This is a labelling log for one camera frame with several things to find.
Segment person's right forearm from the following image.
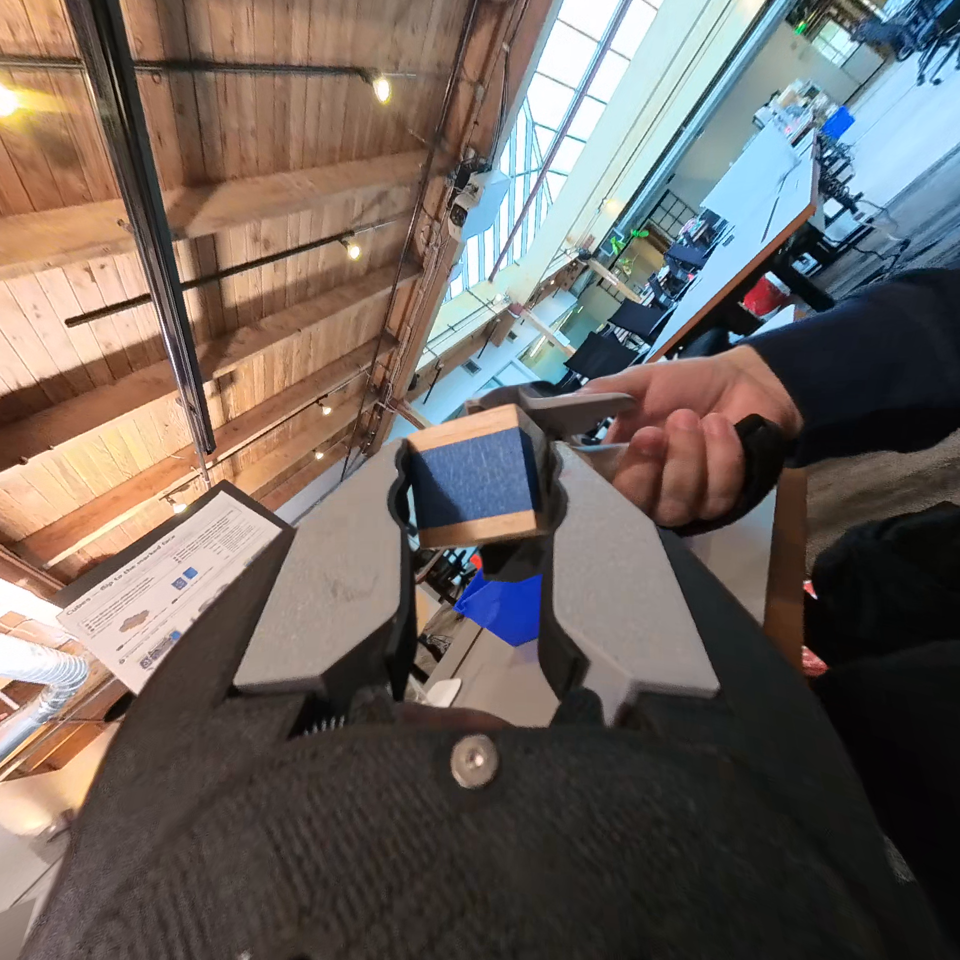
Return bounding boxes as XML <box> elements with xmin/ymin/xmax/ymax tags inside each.
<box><xmin>738</xmin><ymin>266</ymin><xmax>960</xmax><ymax>470</ymax></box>

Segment person's right hand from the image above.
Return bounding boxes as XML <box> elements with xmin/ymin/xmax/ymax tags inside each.
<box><xmin>579</xmin><ymin>345</ymin><xmax>805</xmax><ymax>530</ymax></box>

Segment green plant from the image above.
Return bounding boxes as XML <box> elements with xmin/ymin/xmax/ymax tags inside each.
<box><xmin>609</xmin><ymin>227</ymin><xmax>651</xmax><ymax>273</ymax></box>

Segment wooden cube with blue tape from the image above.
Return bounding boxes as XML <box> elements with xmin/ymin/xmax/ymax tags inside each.
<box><xmin>405</xmin><ymin>403</ymin><xmax>554</xmax><ymax>549</ymax></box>

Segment long white table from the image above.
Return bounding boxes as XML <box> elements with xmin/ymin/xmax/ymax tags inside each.
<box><xmin>648</xmin><ymin>123</ymin><xmax>825</xmax><ymax>365</ymax></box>

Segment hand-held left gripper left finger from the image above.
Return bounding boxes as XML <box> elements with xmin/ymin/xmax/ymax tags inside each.
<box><xmin>232</xmin><ymin>438</ymin><xmax>419</xmax><ymax>704</ymax></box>

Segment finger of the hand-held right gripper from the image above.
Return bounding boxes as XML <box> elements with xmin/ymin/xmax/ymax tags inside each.
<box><xmin>465</xmin><ymin>382</ymin><xmax>640</xmax><ymax>445</ymax></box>
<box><xmin>558</xmin><ymin>441</ymin><xmax>633</xmax><ymax>492</ymax></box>

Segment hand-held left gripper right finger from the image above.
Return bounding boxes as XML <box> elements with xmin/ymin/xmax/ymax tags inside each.
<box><xmin>536</xmin><ymin>441</ymin><xmax>723</xmax><ymax>729</ymax></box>

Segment black folding chair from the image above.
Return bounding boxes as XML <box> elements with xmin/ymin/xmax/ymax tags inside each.
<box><xmin>564</xmin><ymin>328</ymin><xmax>648</xmax><ymax>384</ymax></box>

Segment black ceiling rail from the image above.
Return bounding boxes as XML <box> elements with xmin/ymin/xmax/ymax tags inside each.
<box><xmin>66</xmin><ymin>0</ymin><xmax>219</xmax><ymax>471</ymax></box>

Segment person's dark clothing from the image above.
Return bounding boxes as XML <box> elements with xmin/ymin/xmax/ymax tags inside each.
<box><xmin>806</xmin><ymin>501</ymin><xmax>960</xmax><ymax>960</ymax></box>

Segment blue plastic bin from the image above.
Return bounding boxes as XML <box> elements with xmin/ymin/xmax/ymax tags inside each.
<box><xmin>453</xmin><ymin>572</ymin><xmax>543</xmax><ymax>648</ymax></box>

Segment white security camera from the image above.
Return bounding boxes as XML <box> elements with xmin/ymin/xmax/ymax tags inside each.
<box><xmin>447</xmin><ymin>168</ymin><xmax>491</xmax><ymax>228</ymax></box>

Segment printed instruction sheet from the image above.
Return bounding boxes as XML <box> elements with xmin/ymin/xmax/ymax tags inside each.
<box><xmin>56</xmin><ymin>486</ymin><xmax>288</xmax><ymax>695</ymax></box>

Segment red container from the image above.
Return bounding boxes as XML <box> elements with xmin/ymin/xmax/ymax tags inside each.
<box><xmin>742</xmin><ymin>271</ymin><xmax>793</xmax><ymax>321</ymax></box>

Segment silver duct pipe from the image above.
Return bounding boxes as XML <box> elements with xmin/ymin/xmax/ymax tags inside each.
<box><xmin>0</xmin><ymin>636</ymin><xmax>92</xmax><ymax>761</ymax></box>

